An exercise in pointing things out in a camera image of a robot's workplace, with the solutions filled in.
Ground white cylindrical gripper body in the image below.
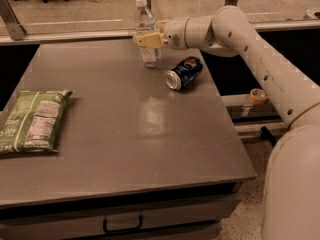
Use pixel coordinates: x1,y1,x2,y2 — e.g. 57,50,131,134
164,17,189,50

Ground clear plastic tea bottle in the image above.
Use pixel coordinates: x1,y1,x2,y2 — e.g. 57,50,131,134
135,0,161,68

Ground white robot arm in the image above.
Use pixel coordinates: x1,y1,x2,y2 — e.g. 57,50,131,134
134,6,320,240

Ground green jalapeno chip bag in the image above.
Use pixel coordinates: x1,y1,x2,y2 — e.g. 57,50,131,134
0,90,73,154

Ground blue Pepsi soda can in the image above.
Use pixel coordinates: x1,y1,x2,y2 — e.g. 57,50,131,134
165,56,203,90

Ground orange tape roll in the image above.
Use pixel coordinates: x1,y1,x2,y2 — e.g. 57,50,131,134
249,88,268,105

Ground black wheeled stand base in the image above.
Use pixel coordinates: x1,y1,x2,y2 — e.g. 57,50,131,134
260,126,277,146

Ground grey table drawer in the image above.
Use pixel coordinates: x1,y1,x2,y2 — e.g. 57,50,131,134
0,193,240,240

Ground left metal glass bracket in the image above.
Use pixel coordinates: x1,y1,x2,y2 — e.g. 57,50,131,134
0,0,26,41

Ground grey window rail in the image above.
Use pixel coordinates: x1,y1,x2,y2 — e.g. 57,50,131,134
0,19,320,46

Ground black drawer handle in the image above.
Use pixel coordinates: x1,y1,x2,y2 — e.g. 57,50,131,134
102,215,143,235

